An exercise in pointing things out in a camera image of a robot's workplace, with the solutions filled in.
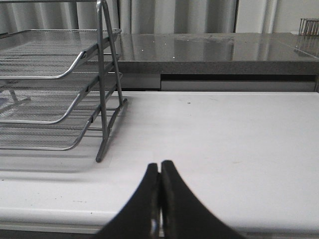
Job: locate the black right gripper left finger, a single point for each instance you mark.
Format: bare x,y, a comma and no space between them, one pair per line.
140,216

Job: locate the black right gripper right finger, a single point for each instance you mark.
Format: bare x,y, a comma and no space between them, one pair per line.
184,216

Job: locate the silver mesh tray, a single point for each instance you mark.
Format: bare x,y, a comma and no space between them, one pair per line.
62,136
45,54
45,101

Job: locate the silver mesh bottom tray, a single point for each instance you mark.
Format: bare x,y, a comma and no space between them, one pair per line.
62,136

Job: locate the grey stone back counter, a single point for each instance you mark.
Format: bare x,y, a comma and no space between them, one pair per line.
219,53

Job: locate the silver mesh top tray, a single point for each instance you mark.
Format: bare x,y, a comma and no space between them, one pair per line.
45,54

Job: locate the grey metal rack frame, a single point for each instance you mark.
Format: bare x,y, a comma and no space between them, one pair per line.
110,100

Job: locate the wire holder on counter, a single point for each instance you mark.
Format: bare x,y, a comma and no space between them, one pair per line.
309,27

